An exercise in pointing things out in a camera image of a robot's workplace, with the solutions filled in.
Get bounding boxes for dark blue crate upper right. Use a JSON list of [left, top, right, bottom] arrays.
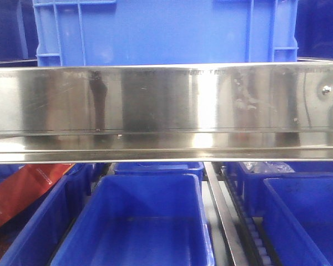
[[295, 1, 333, 59]]

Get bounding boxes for dark blue crate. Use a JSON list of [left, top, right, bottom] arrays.
[[295, 1, 333, 59], [0, 1, 38, 62]]

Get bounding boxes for steel divider rail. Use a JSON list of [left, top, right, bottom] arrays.
[[204, 162, 249, 265]]

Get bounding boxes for white roller track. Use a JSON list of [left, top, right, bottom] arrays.
[[221, 162, 273, 265]]

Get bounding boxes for dark blue crate upper left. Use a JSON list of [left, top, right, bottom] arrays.
[[0, 1, 38, 62]]

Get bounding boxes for blue bin centre rear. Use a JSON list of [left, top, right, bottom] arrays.
[[114, 162, 204, 183]]

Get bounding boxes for red packet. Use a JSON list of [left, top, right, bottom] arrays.
[[0, 163, 74, 227]]

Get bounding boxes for blue bin centre front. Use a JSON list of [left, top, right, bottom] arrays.
[[51, 174, 215, 265]]

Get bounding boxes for stainless steel shelf beam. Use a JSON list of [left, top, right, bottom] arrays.
[[0, 60, 333, 163]]

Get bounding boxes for blue bin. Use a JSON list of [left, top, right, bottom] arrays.
[[234, 161, 333, 217], [263, 177, 333, 265], [0, 163, 96, 265], [51, 174, 215, 265], [114, 162, 204, 183]]

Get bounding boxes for blue bin right rear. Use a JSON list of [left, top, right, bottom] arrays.
[[234, 161, 333, 217]]

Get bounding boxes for blue bin left front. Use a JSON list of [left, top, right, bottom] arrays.
[[0, 163, 96, 265]]

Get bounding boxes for clear plastic bag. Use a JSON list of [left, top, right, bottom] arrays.
[[242, 161, 295, 173]]

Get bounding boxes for large blue crate upper shelf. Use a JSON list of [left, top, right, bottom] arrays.
[[33, 0, 298, 67]]

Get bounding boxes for blue bin right front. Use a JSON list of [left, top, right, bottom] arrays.
[[263, 177, 333, 265]]

